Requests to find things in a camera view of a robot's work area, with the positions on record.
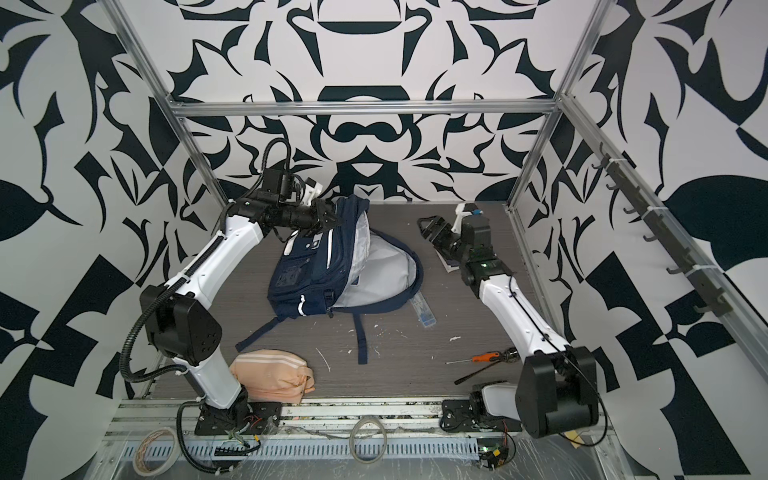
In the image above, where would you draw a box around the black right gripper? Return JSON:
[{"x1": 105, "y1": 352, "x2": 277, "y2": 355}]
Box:
[{"x1": 419, "y1": 216, "x2": 474, "y2": 267}]

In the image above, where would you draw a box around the navy blue student backpack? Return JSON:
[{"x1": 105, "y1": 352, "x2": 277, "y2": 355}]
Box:
[{"x1": 236, "y1": 195, "x2": 424, "y2": 365}]

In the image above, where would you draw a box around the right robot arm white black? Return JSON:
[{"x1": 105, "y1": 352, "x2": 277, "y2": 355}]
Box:
[{"x1": 417, "y1": 215, "x2": 604, "y2": 438}]

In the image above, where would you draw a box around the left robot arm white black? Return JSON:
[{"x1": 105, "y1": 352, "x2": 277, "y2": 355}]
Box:
[{"x1": 120, "y1": 168, "x2": 338, "y2": 411}]

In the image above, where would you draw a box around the dark blue book yellow label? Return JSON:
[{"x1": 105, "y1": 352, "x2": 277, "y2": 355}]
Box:
[{"x1": 436, "y1": 252, "x2": 460, "y2": 273}]

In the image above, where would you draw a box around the clear plastic pencil case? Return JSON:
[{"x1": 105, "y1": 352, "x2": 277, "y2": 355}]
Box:
[{"x1": 410, "y1": 291, "x2": 437, "y2": 328}]

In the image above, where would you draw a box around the pink striped pencil pouch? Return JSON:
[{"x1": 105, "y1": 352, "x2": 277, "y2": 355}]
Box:
[{"x1": 229, "y1": 350, "x2": 315, "y2": 404}]

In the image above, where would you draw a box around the roll of clear tape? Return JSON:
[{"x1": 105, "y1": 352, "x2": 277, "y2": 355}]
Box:
[{"x1": 131, "y1": 427, "x2": 181, "y2": 478}]

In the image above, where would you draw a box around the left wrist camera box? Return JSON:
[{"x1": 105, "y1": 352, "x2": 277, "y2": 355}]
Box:
[{"x1": 296, "y1": 176, "x2": 324, "y2": 207}]

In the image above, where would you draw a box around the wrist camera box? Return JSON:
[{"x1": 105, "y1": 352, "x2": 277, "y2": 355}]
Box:
[
  {"x1": 296, "y1": 176, "x2": 324, "y2": 207},
  {"x1": 451, "y1": 202, "x2": 483, "y2": 235}
]

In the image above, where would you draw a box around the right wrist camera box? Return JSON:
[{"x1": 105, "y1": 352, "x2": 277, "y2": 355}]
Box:
[{"x1": 451, "y1": 202, "x2": 483, "y2": 235}]

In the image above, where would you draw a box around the orange handled screwdriver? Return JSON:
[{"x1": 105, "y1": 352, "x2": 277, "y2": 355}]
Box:
[{"x1": 445, "y1": 351, "x2": 503, "y2": 365}]

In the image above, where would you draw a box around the black handled screwdriver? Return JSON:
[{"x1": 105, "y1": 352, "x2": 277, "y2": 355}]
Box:
[{"x1": 454, "y1": 347, "x2": 520, "y2": 385}]

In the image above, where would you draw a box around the coiled grey cable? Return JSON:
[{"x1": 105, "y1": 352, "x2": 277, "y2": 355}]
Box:
[{"x1": 348, "y1": 415, "x2": 389, "y2": 465}]

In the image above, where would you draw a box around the black corrugated cable conduit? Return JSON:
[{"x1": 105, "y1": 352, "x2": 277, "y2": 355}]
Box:
[{"x1": 118, "y1": 287, "x2": 187, "y2": 385}]

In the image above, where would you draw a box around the black wall hook rail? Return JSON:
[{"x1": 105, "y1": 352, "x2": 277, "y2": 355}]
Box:
[{"x1": 594, "y1": 146, "x2": 734, "y2": 317}]

